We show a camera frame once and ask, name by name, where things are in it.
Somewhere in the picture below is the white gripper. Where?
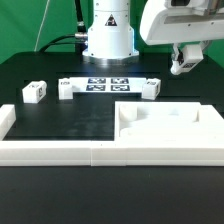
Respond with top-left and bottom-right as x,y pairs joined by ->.
140,0 -> 224,67

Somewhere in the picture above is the white square tabletop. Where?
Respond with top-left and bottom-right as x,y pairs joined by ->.
114,101 -> 224,140

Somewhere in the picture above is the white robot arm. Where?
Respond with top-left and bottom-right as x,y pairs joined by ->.
83,0 -> 224,75

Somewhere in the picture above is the white U-shaped obstacle fence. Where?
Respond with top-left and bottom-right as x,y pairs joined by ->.
0,104 -> 224,166

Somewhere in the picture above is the green backdrop curtain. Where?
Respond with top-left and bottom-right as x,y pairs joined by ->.
0,0 -> 224,68

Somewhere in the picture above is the black cable bundle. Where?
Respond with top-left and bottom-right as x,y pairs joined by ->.
39,0 -> 90,54

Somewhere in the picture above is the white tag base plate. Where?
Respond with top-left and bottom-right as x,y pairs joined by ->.
69,77 -> 146,93

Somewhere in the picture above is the white thin cable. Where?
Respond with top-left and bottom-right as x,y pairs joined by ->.
34,0 -> 52,52

